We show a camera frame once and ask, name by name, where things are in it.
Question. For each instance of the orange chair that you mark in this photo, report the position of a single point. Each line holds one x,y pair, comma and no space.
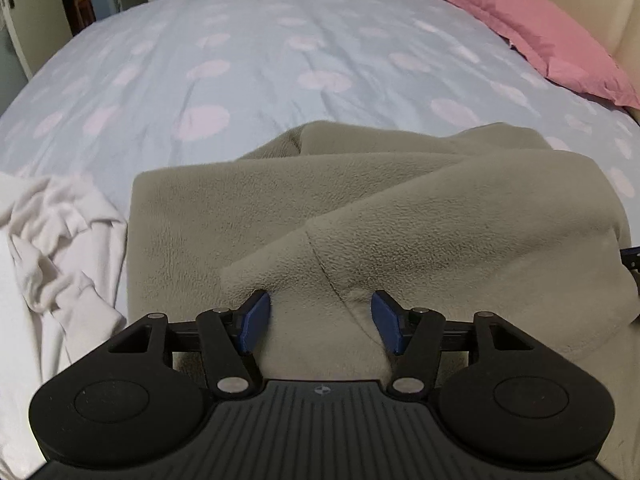
84,10

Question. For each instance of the beige fleece jacket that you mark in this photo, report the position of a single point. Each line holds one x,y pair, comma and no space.
400,200

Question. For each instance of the cream door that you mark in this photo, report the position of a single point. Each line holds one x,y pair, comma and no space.
35,25

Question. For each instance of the polka dot bed sheet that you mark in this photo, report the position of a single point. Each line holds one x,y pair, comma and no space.
250,50

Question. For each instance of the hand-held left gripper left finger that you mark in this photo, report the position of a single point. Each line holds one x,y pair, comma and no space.
255,322

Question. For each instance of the pile of white clothes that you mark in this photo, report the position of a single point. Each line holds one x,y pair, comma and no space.
45,240

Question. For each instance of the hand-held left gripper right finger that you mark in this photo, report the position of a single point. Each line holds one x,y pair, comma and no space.
387,322

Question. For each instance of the pink pillow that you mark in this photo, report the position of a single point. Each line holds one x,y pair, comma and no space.
540,35

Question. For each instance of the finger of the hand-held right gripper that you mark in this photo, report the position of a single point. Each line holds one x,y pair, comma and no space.
632,260

